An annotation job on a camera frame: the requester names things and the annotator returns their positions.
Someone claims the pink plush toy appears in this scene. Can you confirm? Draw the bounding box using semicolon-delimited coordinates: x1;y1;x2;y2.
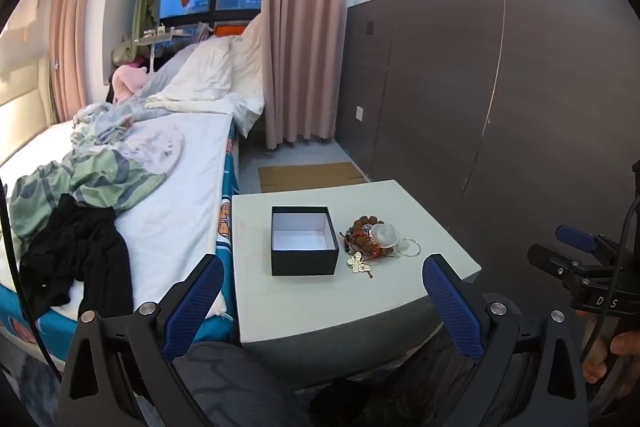
111;66;151;104

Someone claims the red cord bracelet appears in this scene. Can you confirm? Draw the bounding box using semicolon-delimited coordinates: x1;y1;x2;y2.
341;231;397;279

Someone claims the flat cardboard sheet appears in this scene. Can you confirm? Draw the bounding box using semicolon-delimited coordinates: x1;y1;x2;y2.
257;162;371;194

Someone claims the bed with white sheet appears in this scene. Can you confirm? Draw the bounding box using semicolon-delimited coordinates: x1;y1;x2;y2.
0;107;242;358

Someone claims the pink curtain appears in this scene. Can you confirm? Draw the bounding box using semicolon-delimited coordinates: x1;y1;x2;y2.
47;0;132;122
261;0;351;151

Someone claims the butterfly brooch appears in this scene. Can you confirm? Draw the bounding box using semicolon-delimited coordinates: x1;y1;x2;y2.
346;252;374;276

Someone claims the small white stand table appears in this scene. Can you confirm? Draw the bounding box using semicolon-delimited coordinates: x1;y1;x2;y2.
134;25;197;74

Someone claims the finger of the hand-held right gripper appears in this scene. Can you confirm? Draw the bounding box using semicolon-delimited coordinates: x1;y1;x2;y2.
527;243;581;279
556;225;621;258

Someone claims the black garment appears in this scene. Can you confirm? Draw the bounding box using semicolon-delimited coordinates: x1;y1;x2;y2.
19;193;135;320

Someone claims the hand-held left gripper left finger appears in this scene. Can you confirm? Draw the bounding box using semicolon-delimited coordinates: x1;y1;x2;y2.
57;253;226;427

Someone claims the black cable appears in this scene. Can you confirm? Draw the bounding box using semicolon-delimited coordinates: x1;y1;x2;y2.
0;177;66;388
585;194;640;358

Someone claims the green patterned blanket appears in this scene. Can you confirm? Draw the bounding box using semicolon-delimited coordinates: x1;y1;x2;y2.
7;102;186;253

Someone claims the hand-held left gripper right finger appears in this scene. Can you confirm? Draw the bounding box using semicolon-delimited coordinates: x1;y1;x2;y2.
421;253;593;427

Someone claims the person's right hand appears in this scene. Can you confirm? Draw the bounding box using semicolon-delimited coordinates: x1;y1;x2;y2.
580;311;640;400

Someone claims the beige padded headboard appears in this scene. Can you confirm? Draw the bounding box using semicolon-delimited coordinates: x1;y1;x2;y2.
0;52;57;170

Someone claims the white bedside table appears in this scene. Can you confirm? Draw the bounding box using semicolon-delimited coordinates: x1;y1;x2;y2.
231;179;483;390

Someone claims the black jewelry box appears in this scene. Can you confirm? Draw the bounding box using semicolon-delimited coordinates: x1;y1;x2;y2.
271;206;340;277

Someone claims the white duvet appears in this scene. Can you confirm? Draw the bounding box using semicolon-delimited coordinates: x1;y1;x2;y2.
145;14;266;140

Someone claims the light printed cloth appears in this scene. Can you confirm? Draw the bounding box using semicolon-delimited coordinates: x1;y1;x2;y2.
120;126;186;180

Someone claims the clear round plastic case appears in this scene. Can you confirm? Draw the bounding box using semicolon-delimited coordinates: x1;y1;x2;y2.
370;223;400;249

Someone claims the brown bead bracelet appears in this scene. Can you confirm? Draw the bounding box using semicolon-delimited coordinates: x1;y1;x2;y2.
350;216;386;254

